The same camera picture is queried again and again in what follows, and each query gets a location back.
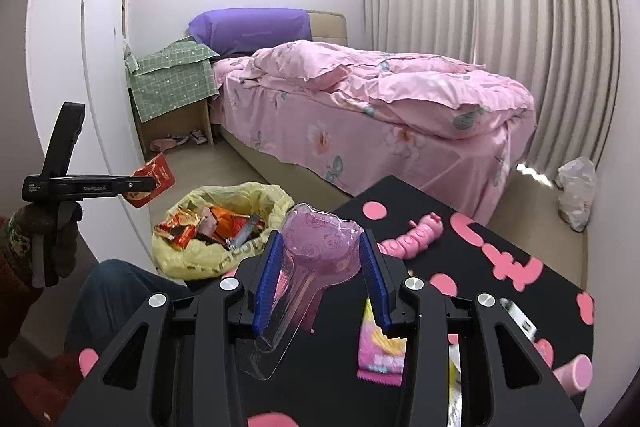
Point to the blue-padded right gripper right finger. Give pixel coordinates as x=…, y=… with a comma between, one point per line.
x=375, y=278

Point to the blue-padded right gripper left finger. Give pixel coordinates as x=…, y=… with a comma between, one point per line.
x=265, y=283

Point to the small red packet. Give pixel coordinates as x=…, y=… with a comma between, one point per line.
x=156, y=178

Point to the red gold snack bag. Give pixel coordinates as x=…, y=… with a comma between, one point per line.
x=179, y=228

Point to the green white snack bag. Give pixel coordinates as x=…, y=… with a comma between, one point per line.
x=526, y=325

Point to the yellow plastic trash bag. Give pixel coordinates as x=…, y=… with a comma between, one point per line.
x=236, y=222

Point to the pink snack packet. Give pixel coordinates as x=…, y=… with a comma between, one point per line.
x=380, y=359

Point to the pink caterpillar toy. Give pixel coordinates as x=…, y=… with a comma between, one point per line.
x=420, y=235

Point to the cardboard bedside box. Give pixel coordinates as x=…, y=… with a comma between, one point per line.
x=177, y=122

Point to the green checked cloth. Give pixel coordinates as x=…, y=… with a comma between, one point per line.
x=173, y=77

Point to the pink floral bed duvet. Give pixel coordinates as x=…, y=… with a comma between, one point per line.
x=352, y=117

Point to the pink cylindrical cup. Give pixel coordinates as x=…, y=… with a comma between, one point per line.
x=575, y=376

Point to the white plastic bag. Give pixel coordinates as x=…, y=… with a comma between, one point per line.
x=577, y=182

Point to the purple pillow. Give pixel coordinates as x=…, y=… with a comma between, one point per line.
x=243, y=31

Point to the beige bed headboard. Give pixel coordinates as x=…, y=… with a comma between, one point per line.
x=328, y=27

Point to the beige pleated curtain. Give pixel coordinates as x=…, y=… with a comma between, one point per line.
x=566, y=52

